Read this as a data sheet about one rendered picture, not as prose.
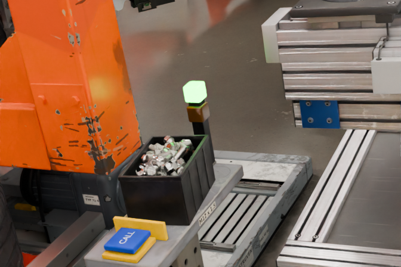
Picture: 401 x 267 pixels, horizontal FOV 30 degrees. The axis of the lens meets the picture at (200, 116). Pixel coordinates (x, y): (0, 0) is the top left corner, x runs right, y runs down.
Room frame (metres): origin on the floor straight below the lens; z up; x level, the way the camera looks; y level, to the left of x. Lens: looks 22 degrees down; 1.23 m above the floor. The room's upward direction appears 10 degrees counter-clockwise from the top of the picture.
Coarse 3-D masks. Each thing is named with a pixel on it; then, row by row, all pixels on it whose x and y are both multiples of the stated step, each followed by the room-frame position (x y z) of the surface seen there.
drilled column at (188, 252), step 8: (192, 240) 1.40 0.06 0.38; (184, 248) 1.37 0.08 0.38; (192, 248) 1.40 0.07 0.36; (184, 256) 1.37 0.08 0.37; (192, 256) 1.39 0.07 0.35; (200, 256) 1.42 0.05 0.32; (176, 264) 1.35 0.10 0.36; (184, 264) 1.36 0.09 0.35; (192, 264) 1.39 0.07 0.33; (200, 264) 1.42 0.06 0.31
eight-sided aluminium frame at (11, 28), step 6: (0, 0) 2.01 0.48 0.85; (6, 0) 2.02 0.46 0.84; (0, 6) 2.01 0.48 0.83; (6, 6) 2.02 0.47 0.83; (0, 12) 2.01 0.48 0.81; (6, 12) 2.01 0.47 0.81; (6, 18) 2.01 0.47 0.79; (6, 24) 2.01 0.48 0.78; (12, 24) 2.02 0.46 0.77; (6, 30) 2.01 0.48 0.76; (12, 30) 2.00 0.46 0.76
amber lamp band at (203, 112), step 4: (204, 104) 1.60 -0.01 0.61; (188, 108) 1.60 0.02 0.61; (192, 108) 1.60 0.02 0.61; (196, 108) 1.59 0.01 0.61; (200, 108) 1.59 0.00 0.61; (204, 108) 1.60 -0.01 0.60; (208, 108) 1.61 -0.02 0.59; (188, 112) 1.60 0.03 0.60; (192, 112) 1.60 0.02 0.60; (196, 112) 1.59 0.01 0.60; (200, 112) 1.59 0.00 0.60; (204, 112) 1.59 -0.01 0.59; (208, 112) 1.61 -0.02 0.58; (188, 116) 1.60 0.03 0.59; (192, 116) 1.60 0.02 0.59; (196, 116) 1.59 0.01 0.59; (200, 116) 1.59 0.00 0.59; (204, 116) 1.59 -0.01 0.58; (208, 116) 1.61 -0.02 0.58; (192, 120) 1.60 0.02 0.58; (196, 120) 1.59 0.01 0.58; (200, 120) 1.59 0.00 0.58; (204, 120) 1.59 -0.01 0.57
